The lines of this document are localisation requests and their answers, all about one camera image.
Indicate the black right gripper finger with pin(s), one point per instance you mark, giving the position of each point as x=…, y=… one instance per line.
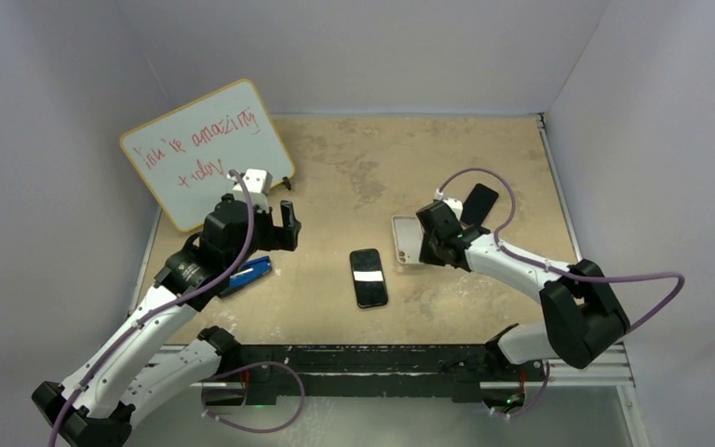
x=453, y=258
x=426, y=252

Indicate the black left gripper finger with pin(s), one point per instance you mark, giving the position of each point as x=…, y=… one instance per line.
x=289, y=231
x=267, y=236

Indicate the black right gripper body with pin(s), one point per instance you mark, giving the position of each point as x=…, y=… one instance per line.
x=437, y=241

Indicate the clear phone case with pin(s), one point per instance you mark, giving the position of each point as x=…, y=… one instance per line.
x=408, y=235

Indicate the black phone case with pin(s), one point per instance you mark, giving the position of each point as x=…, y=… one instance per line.
x=368, y=277

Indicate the black smartphone white edge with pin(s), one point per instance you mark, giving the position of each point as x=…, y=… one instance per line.
x=367, y=274

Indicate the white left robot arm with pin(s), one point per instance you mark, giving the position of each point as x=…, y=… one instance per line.
x=106, y=398

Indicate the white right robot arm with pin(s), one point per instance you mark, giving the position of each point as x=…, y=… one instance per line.
x=582, y=316

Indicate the yellow framed whiteboard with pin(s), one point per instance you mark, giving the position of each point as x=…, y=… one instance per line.
x=184, y=156

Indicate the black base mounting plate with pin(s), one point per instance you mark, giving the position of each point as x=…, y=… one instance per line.
x=462, y=373

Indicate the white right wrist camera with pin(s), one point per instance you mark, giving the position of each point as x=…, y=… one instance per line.
x=455, y=205

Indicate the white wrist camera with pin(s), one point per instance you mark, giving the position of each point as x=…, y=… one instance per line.
x=455, y=205
x=253, y=184

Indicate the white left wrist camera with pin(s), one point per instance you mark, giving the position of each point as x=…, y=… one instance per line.
x=253, y=184

